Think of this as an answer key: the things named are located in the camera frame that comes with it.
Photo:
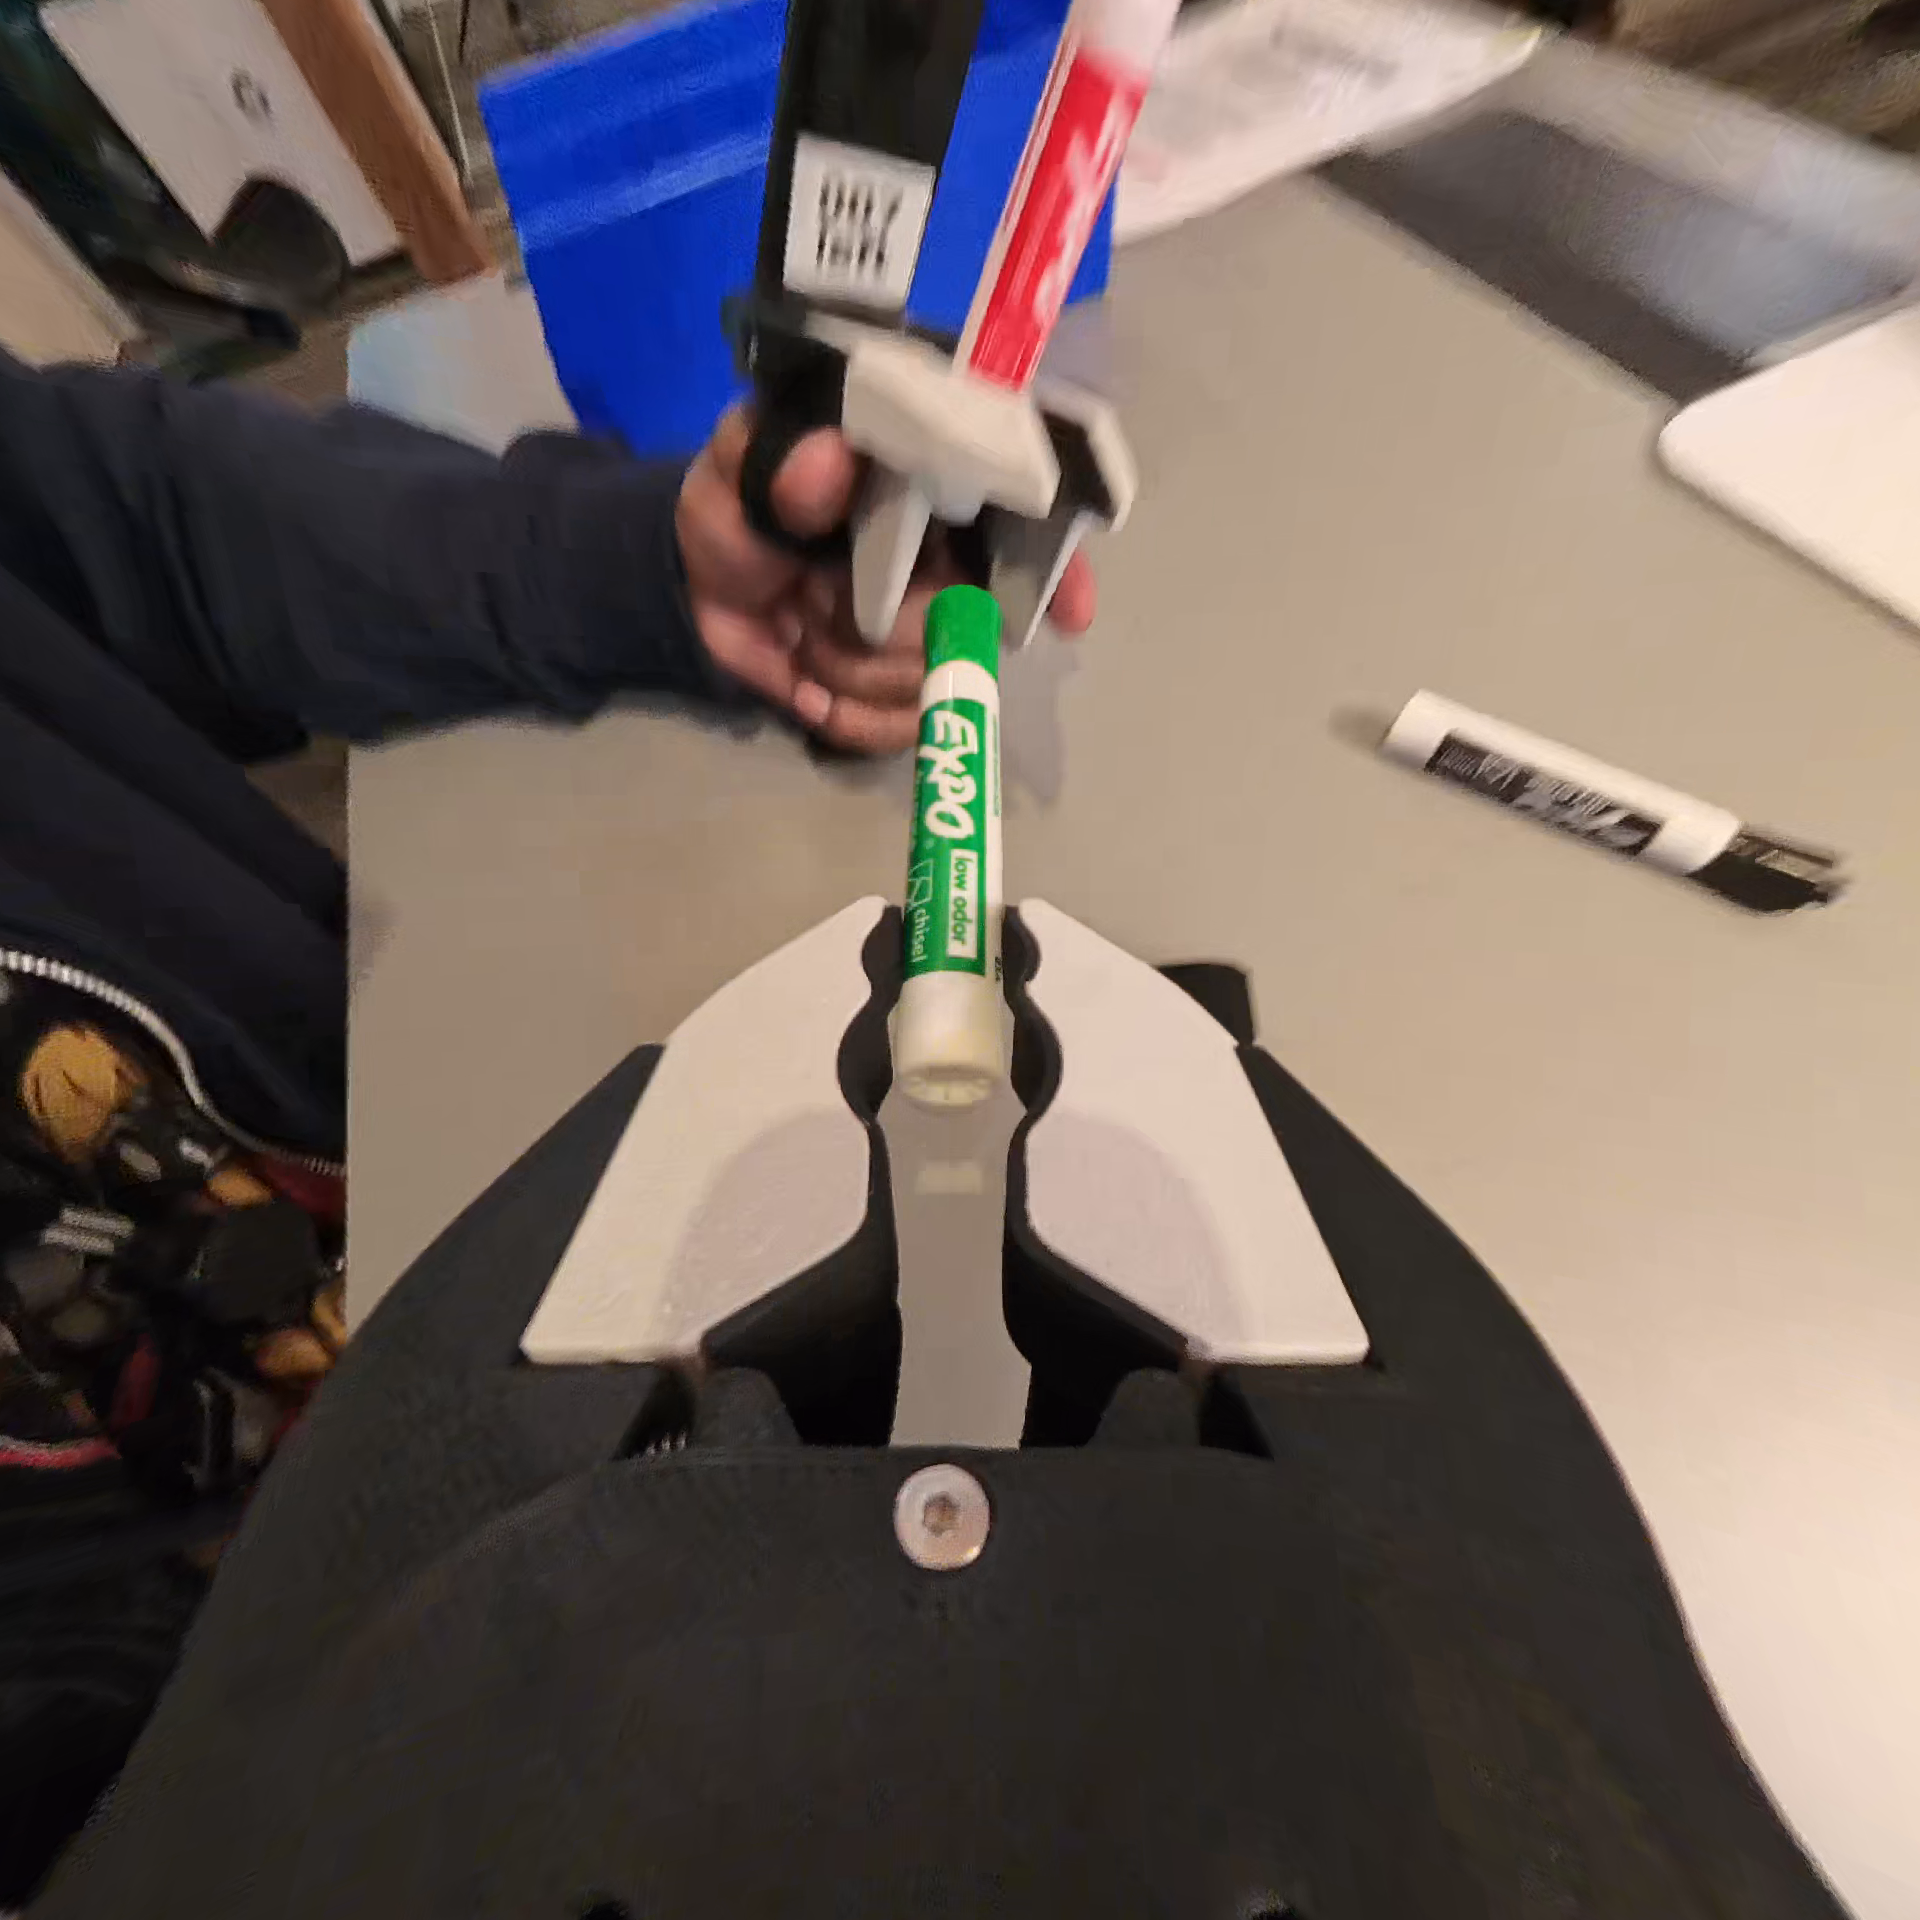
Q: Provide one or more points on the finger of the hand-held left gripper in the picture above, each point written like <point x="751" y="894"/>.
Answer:
<point x="931" y="436"/>
<point x="1086" y="466"/>

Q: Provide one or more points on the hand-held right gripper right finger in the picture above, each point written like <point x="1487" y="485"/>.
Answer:
<point x="1188" y="1186"/>

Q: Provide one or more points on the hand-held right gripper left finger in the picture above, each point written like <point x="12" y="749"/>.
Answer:
<point x="706" y="1186"/>

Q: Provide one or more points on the red marker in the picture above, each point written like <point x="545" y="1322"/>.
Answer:
<point x="1052" y="210"/>

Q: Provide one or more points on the green marker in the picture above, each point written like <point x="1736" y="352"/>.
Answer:
<point x="957" y="811"/>

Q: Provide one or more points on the black marker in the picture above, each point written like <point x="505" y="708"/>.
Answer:
<point x="1593" y="796"/>

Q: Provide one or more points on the person's left forearm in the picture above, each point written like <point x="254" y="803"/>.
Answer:
<point x="332" y="556"/>

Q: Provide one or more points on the person's left hand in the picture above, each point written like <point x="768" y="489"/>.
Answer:
<point x="796" y="646"/>

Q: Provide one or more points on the large blue plastic bin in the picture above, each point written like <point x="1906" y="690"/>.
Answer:
<point x="646" y="180"/>

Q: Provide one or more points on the printed paper sheet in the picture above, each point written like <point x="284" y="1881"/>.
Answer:
<point x="1305" y="92"/>

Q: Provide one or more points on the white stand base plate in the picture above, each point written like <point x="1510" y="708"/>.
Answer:
<point x="1832" y="451"/>

